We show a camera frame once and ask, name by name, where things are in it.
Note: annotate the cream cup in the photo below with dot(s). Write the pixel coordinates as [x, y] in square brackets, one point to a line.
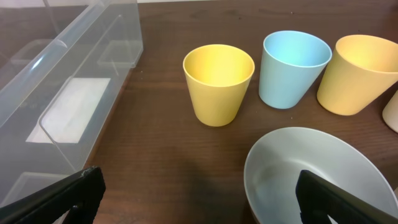
[390, 113]

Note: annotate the clear plastic storage container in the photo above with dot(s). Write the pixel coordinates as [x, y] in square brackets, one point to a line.
[63, 65]

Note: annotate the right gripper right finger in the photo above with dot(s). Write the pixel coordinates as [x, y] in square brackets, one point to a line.
[322, 202]

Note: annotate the light blue cup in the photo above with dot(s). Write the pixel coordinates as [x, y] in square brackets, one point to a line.
[291, 62]

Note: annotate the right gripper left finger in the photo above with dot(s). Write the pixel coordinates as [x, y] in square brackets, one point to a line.
[78, 196]

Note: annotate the grey bowl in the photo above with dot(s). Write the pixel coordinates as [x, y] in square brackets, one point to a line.
[273, 165]

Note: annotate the yellow cup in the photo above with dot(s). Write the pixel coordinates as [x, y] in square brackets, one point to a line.
[217, 76]
[361, 69]

